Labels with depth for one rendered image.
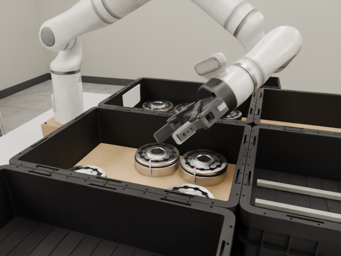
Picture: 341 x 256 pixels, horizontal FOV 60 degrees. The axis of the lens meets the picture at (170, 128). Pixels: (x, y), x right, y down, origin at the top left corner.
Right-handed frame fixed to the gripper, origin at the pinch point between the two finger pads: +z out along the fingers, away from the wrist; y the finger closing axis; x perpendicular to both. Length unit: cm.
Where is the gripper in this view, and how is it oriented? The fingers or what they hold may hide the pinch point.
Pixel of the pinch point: (167, 137)
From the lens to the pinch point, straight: 52.5
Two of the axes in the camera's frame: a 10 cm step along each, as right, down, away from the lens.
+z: -7.5, 5.8, -3.1
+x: -5.5, -8.1, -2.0
